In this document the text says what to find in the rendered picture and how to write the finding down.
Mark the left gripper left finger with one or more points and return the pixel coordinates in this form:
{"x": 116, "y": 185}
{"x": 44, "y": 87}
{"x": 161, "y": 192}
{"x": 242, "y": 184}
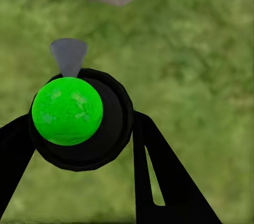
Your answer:
{"x": 16, "y": 150}

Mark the pesticide atomizer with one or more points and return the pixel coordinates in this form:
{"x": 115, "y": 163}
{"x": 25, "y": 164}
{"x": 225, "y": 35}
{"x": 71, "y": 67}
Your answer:
{"x": 82, "y": 118}

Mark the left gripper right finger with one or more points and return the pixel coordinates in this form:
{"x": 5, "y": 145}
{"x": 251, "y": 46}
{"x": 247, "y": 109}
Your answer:
{"x": 184, "y": 202}

